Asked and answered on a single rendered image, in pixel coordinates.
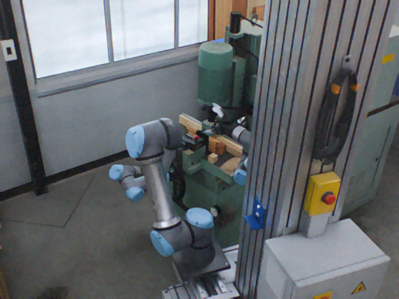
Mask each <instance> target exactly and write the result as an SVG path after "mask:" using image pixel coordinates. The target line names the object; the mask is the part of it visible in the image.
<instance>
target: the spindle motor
mask: <svg viewBox="0 0 399 299"><path fill-rule="evenodd" d="M232 57H233V48H232V46H231V45H230V44H228V43H225V42H221V41H208V42H205V43H202V44H201V45H200V47H199V58H198V82H197V102H198V103H199V104H200V105H201V104H203V103H205V104H207V105H208V106H213V104H212V103H215V104H217V105H218V106H222V107H224V106H225V105H227V104H228V103H229V95H230V85H231V75H232Z"/></svg>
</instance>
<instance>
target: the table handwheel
mask: <svg viewBox="0 0 399 299"><path fill-rule="evenodd" d="M171 165H172V166H173V167H174V168H175V169H174V170H172V171H168V174H169V175H170V182H171V181H172V182H174V183H176V184H179V185H180V186H181V192H180V195H178V196H173V195H172V200H173V201H180V200H181V199H182V198H183V196H184V195H185V190H186V185H185V178H184V176H183V173H182V172H184V170H182V171H181V168H180V166H179V164H178V163H177V162H176V161H175V160H174V159H173V160H172V163H171ZM177 175H178V176H179V178H180V182H179V181H177V180H176V179H174V177H176V176H177Z"/></svg>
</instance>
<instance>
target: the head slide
mask: <svg viewBox="0 0 399 299"><path fill-rule="evenodd" d="M232 48H233V57H232V75H231V85H230V95H229V103H228V104H227V105H225V106H224V107H242V93H243V86H244V71H245V63H246V58H243V57H240V56H237V55H235V54H234V52H235V46H232ZM223 110H225V109H223ZM225 111H226V112H227V114H228V116H229V118H230V120H231V122H232V125H233V123H234V122H235V121H238V119H239V118H240V117H241V110H225Z"/></svg>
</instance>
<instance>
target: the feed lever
mask: <svg viewBox="0 0 399 299"><path fill-rule="evenodd" d="M220 107H221V108H222V109H225V110H242V112H243V113H246V114H248V115H253V113H254V105H252V104H250V103H245V104H244V105H243V107H222V106H220ZM212 108H214V106H208V105H207V104H205V103H203V104H201V109H202V110H206V109H212Z"/></svg>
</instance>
